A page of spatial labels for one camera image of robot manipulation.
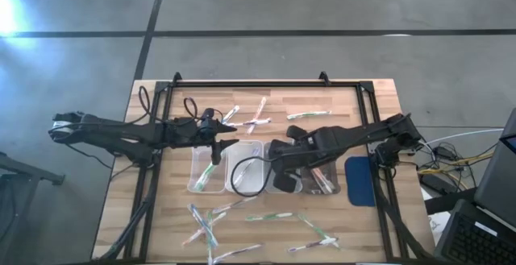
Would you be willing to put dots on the clear plastic bin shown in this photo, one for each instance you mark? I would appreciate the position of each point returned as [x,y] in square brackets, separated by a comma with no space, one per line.
[195,156]

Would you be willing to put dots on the white paper sheet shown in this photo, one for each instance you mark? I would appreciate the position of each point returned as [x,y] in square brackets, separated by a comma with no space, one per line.
[439,222]

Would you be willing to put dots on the dark grey monitor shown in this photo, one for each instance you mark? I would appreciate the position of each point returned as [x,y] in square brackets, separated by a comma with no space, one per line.
[498,176]

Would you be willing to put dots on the grey plastic bin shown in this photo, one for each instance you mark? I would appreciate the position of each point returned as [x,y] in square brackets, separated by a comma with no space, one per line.
[268,184]

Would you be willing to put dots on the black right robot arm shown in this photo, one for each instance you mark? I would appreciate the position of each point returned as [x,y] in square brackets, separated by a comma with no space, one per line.
[363,134]

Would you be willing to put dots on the black power brick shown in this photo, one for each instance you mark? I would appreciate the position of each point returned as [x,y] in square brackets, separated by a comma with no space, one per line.
[433,183]

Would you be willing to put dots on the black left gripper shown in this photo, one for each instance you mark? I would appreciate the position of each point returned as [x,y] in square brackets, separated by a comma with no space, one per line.
[201,132]

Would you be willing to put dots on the black metal stand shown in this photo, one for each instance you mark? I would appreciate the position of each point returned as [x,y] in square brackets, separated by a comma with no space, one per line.
[32,172]

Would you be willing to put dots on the pile of toothbrushes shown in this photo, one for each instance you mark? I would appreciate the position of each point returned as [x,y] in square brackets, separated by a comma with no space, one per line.
[230,114]

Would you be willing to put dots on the smoky brown plastic bin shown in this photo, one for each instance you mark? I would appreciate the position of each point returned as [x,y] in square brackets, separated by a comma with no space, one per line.
[336,172]

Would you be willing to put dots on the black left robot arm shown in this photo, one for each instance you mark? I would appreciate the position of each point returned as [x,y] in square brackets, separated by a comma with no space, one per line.
[121,134]

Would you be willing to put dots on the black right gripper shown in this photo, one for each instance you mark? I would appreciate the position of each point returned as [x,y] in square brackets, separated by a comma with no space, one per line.
[294,152]

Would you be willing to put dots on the blue mat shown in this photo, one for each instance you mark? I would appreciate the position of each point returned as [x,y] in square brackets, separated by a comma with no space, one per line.
[360,184]

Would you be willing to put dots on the black power adapter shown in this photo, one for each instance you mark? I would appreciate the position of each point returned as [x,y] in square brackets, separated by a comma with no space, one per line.
[445,152]

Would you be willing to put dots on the black laptop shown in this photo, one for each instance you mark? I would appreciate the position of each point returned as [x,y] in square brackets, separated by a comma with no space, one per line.
[475,245]

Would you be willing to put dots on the blue toothbrush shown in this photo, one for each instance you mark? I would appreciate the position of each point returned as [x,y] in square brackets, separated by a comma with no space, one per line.
[297,182]
[201,222]

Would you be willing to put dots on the black aluminium table frame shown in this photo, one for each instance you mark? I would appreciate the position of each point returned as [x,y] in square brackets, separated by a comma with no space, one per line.
[262,84]

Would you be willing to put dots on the white plastic bin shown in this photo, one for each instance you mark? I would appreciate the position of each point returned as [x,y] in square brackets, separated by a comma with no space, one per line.
[258,180]

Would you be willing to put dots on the purple toothbrush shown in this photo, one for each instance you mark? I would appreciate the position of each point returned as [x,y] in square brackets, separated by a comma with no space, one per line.
[258,122]
[235,203]
[244,172]
[238,252]
[310,245]

